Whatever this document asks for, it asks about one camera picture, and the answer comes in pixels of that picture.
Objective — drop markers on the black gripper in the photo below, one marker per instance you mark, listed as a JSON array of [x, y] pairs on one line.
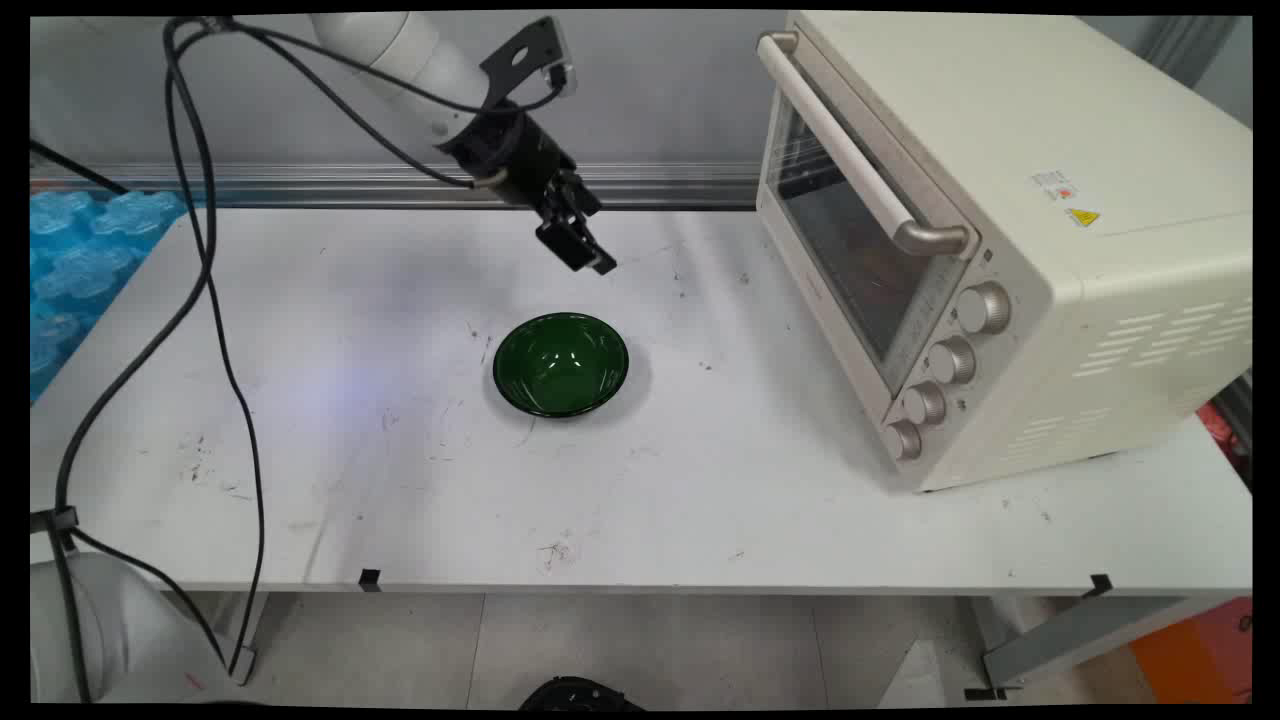
[[510, 150]]

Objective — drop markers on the green bowl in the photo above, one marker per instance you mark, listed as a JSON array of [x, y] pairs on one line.
[[560, 365]]

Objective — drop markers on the large silver oven knob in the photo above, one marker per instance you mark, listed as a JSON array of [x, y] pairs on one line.
[[984, 308]]

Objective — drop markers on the black round object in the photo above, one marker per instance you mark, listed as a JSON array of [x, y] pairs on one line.
[[580, 695]]

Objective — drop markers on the grey straight table leg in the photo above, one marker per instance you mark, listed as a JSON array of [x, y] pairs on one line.
[[250, 640]]

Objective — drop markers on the cream toaster oven body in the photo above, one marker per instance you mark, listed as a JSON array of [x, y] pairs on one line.
[[1100, 250]]

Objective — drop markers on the grey table leg brace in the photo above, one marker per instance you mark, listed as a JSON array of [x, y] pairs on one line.
[[1080, 635]]

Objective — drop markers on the red object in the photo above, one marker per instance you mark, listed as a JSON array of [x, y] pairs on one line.
[[1222, 435]]

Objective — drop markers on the orange box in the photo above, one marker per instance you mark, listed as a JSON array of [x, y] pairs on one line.
[[1200, 655]]

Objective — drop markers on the aluminium rail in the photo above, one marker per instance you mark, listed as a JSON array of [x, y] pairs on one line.
[[300, 185]]

